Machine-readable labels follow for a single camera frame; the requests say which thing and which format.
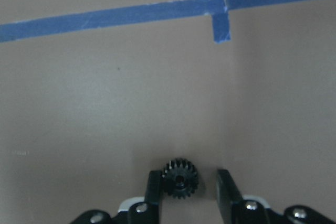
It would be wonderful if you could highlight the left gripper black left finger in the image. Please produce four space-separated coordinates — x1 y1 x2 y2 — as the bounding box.
127 170 162 224

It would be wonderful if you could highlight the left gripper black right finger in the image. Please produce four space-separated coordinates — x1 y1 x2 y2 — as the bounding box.
216 169 271 224

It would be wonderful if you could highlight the black bearing gear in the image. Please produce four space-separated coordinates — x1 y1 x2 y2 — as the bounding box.
162 158 198 199

